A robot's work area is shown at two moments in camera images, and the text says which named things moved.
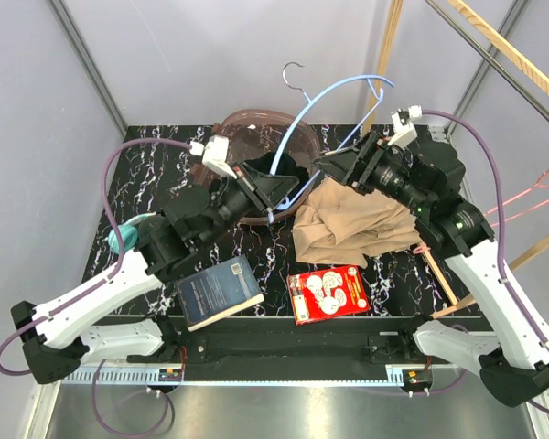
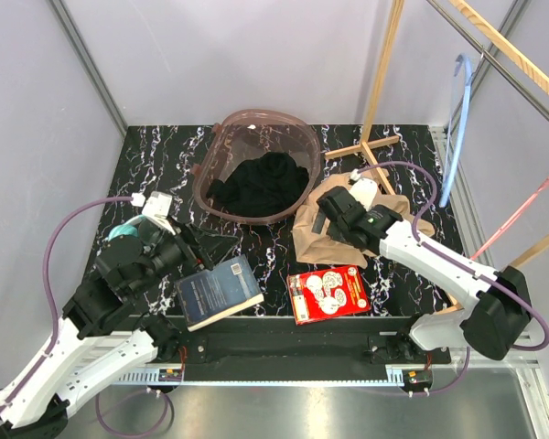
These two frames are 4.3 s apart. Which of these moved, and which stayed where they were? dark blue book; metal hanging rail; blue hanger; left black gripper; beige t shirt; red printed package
Moved: blue hanger; left black gripper
Stayed: red printed package; metal hanging rail; beige t shirt; dark blue book
